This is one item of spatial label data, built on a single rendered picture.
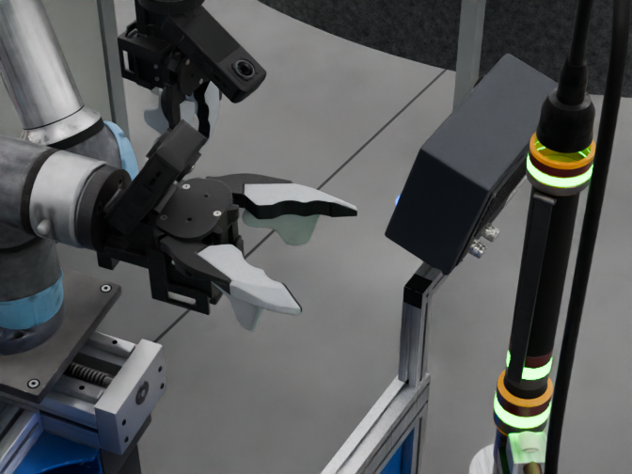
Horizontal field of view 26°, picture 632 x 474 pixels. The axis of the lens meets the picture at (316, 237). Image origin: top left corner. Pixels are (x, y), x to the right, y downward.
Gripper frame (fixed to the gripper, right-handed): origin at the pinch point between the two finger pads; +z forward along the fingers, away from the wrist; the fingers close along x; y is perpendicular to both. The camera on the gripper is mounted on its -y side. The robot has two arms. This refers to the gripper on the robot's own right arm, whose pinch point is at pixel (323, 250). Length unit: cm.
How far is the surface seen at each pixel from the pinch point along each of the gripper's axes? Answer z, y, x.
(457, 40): -39, 104, -176
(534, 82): -2, 43, -85
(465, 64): -36, 107, -172
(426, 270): -9, 61, -61
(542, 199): 16.5, -12.0, 1.6
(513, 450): 17.4, 11.5, 4.1
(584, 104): 18.0, -19.2, -0.1
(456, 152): -8, 42, -65
